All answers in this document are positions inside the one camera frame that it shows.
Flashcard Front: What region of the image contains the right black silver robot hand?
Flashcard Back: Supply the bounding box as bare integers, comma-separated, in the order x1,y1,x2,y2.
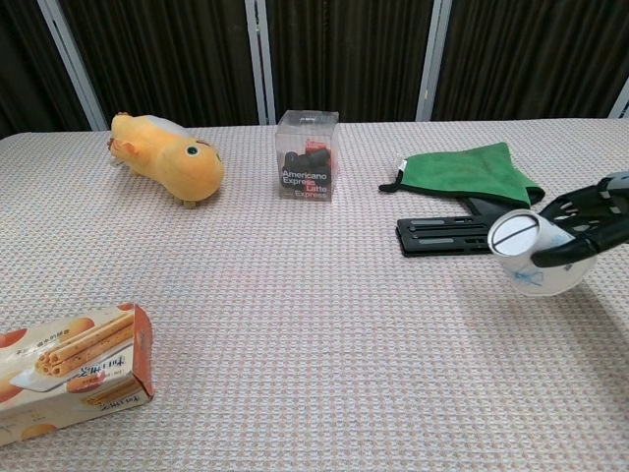
530,169,629,269

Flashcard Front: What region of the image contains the white paper cup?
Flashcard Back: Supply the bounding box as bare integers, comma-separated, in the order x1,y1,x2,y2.
486,207,599,297

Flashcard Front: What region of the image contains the black flat pad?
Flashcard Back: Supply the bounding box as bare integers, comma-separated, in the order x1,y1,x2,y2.
456,194,535,219

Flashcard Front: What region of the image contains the green microfiber cloth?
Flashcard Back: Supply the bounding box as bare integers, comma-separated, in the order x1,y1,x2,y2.
377,142,545,207

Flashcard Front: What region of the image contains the black folding laptop stand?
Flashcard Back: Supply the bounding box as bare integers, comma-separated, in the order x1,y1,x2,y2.
395,214,498,258

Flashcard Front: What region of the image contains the black pleated partition panel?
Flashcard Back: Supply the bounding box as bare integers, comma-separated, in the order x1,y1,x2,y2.
431,0,629,120
0,0,95,140
58,0,261,131
264,0,434,124

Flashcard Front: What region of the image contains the clear plastic coffee capsule box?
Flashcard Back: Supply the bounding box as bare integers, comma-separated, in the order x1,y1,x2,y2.
274,109,340,201

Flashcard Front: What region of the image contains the pink woven tablecloth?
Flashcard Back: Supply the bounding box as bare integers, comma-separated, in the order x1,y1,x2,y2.
0,115,629,472

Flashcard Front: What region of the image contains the yellow plush animal toy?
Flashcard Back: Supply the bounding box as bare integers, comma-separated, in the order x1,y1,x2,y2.
106,111,225,207

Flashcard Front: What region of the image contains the orange egg roll biscuit box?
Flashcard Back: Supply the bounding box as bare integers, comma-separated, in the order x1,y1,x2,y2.
0,302,156,448

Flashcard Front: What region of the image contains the silver partition frame post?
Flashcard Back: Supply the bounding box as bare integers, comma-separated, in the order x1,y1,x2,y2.
244,0,277,125
37,0,108,132
607,87,629,118
416,0,452,122

